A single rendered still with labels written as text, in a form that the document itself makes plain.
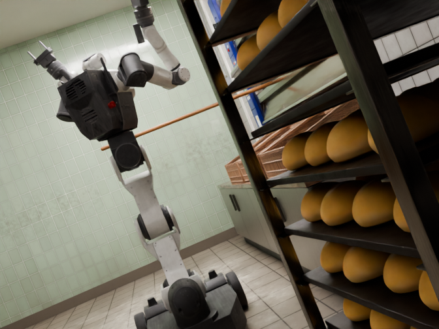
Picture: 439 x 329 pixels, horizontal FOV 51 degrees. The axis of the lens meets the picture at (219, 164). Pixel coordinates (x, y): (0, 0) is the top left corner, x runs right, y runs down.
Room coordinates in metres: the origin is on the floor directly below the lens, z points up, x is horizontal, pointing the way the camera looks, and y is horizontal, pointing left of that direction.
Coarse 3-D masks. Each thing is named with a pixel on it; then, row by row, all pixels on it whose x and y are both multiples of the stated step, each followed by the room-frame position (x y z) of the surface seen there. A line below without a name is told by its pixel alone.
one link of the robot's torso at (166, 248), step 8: (168, 208) 2.30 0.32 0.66; (136, 224) 2.26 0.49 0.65; (176, 224) 2.31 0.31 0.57; (176, 232) 2.30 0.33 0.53; (144, 240) 2.28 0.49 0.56; (152, 240) 2.33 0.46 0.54; (160, 240) 2.28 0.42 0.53; (168, 240) 2.28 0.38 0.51; (176, 240) 2.30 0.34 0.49; (152, 248) 2.28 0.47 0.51; (160, 248) 2.26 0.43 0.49; (168, 248) 2.26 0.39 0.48; (176, 248) 2.26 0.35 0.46; (160, 256) 2.25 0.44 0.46; (168, 256) 2.25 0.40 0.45; (176, 256) 2.24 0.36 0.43; (168, 264) 2.23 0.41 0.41; (176, 264) 2.23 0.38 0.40; (168, 272) 2.21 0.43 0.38; (176, 272) 2.21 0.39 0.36; (184, 272) 2.20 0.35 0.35; (192, 272) 2.22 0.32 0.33; (168, 280) 2.18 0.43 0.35
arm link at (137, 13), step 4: (132, 0) 2.25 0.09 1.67; (136, 0) 2.22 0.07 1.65; (140, 0) 2.21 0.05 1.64; (144, 0) 2.22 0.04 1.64; (132, 4) 2.26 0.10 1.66; (136, 4) 2.24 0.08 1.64; (140, 4) 2.21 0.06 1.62; (144, 4) 2.22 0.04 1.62; (140, 8) 2.23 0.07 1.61; (144, 8) 2.23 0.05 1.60; (148, 8) 2.24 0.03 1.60; (136, 12) 2.24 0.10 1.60; (140, 12) 2.23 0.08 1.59; (144, 12) 2.23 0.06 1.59; (148, 12) 2.24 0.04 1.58; (152, 12) 2.27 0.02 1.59; (136, 16) 2.25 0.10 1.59; (140, 16) 2.24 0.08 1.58; (144, 16) 2.24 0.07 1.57; (148, 16) 2.24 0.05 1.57
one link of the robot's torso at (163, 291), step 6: (192, 276) 2.12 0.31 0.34; (198, 276) 2.11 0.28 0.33; (198, 282) 2.10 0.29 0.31; (162, 288) 2.13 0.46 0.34; (168, 288) 2.09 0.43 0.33; (204, 288) 2.10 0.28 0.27; (162, 294) 2.08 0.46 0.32; (204, 294) 2.11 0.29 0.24; (168, 300) 2.07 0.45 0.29; (168, 306) 2.07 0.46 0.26
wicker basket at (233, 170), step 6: (264, 138) 3.85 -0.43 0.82; (252, 144) 3.83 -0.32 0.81; (258, 144) 3.84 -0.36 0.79; (234, 162) 3.81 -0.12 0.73; (228, 168) 3.68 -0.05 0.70; (234, 168) 3.41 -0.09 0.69; (228, 174) 3.79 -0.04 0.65; (234, 174) 3.52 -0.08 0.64; (240, 174) 3.26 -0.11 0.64; (234, 180) 3.63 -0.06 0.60; (240, 180) 3.34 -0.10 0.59
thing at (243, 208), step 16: (224, 192) 4.01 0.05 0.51; (240, 192) 3.28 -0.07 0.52; (272, 192) 2.42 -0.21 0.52; (288, 192) 2.15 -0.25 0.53; (304, 192) 1.92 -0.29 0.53; (240, 208) 3.54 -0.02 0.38; (256, 208) 2.98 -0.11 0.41; (288, 208) 2.26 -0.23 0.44; (240, 224) 3.84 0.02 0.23; (256, 224) 3.19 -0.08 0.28; (288, 224) 2.37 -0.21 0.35; (256, 240) 3.43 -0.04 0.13; (272, 240) 2.89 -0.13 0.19; (304, 240) 2.20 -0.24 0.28; (320, 240) 1.97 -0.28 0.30; (272, 256) 3.31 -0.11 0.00; (304, 256) 2.31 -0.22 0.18; (304, 272) 2.62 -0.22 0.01
